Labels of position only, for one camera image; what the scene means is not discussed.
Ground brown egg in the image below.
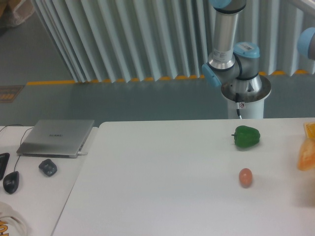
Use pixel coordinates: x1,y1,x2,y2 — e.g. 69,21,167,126
239,168,253,188

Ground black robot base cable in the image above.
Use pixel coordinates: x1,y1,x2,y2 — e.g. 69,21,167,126
235,92,243,120

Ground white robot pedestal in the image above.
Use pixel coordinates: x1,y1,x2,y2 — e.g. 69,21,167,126
221,75,271,119

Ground white laptop plug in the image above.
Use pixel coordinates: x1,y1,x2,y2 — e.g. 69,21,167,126
78,152,88,156

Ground black computer mouse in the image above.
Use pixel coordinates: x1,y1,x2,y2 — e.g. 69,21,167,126
3,171,20,194

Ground black mouse cable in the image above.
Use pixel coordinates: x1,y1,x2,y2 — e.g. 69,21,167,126
0,124,34,173

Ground brown floor sign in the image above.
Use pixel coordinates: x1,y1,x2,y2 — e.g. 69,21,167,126
0,85,25,103

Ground black keyboard corner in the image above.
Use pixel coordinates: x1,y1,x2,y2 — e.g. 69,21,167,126
0,153,10,180

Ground white corrugated partition screen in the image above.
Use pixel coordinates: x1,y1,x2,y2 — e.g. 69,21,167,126
32,0,315,82

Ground yellow plastic basket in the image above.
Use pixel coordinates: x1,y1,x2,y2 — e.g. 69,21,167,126
303,122,315,139

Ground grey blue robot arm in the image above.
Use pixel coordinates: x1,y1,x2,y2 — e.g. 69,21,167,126
202,0,315,86

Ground green bell pepper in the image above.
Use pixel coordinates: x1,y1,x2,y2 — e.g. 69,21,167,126
232,125,260,148

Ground silver closed laptop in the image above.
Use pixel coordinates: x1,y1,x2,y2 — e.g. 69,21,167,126
17,119,95,158

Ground triangular orange bread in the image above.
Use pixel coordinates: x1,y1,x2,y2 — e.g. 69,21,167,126
297,138,315,171

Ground clear bag with items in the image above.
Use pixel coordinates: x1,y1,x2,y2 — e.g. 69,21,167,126
0,0,35,29

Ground white yellow cloth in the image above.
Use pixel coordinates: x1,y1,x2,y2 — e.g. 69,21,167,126
0,202,30,236

